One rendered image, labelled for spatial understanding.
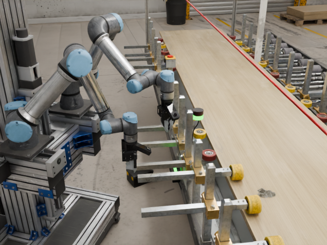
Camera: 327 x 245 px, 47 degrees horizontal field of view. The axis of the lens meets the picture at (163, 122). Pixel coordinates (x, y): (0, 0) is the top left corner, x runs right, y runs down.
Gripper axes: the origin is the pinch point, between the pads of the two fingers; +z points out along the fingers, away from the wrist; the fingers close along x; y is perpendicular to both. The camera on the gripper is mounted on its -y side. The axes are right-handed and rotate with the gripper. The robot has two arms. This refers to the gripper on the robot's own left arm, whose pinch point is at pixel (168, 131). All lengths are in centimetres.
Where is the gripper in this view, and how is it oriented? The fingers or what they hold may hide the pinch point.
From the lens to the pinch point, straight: 213.9
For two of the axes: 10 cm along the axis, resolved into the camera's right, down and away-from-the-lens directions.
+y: -4.6, -4.3, 7.8
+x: -8.9, 2.2, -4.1
